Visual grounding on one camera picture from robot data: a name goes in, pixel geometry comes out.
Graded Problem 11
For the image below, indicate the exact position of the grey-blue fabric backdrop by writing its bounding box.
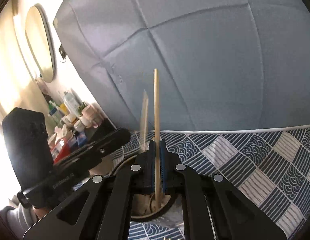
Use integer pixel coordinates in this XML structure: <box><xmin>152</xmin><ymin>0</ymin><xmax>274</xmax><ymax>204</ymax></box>
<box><xmin>54</xmin><ymin>0</ymin><xmax>310</xmax><ymax>131</ymax></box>

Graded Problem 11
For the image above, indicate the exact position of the oval wall mirror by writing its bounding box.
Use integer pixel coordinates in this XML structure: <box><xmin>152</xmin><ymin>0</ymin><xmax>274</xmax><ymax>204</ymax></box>
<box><xmin>25</xmin><ymin>4</ymin><xmax>56</xmax><ymax>83</ymax></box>

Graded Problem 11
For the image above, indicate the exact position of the left hand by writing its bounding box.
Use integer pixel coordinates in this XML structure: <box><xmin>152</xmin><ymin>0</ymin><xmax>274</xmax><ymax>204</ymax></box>
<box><xmin>33</xmin><ymin>206</ymin><xmax>52</xmax><ymax>220</ymax></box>

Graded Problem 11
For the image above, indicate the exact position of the white pump bottle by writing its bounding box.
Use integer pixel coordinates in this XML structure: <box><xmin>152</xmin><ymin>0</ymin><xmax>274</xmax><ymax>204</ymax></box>
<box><xmin>63</xmin><ymin>91</ymin><xmax>80</xmax><ymax>118</ymax></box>

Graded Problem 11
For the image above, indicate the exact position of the black cylindrical utensil holder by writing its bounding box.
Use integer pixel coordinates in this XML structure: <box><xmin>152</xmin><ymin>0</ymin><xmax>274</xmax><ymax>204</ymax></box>
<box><xmin>112</xmin><ymin>152</ymin><xmax>183</xmax><ymax>222</ymax></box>

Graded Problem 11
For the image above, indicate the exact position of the wooden chopstick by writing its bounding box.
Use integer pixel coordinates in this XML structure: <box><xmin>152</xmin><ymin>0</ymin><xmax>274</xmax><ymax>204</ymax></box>
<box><xmin>140</xmin><ymin>90</ymin><xmax>149</xmax><ymax>152</ymax></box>
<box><xmin>154</xmin><ymin>69</ymin><xmax>161</xmax><ymax>210</ymax></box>

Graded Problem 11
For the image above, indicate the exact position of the black wall hook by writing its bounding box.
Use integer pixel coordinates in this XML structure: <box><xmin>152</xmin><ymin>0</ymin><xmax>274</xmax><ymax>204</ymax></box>
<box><xmin>58</xmin><ymin>44</ymin><xmax>67</xmax><ymax>63</ymax></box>

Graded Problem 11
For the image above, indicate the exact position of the blue patterned tablecloth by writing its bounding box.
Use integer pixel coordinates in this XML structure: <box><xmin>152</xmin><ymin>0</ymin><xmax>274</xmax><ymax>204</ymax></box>
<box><xmin>112</xmin><ymin>125</ymin><xmax>310</xmax><ymax>240</ymax></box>

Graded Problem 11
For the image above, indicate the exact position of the black side shelf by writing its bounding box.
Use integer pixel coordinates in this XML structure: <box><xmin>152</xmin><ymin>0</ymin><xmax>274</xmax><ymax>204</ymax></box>
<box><xmin>77</xmin><ymin>118</ymin><xmax>115</xmax><ymax>147</ymax></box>

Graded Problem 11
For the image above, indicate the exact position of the pink jar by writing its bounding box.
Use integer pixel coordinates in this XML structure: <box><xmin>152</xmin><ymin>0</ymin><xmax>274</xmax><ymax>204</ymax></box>
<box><xmin>82</xmin><ymin>105</ymin><xmax>99</xmax><ymax>128</ymax></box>

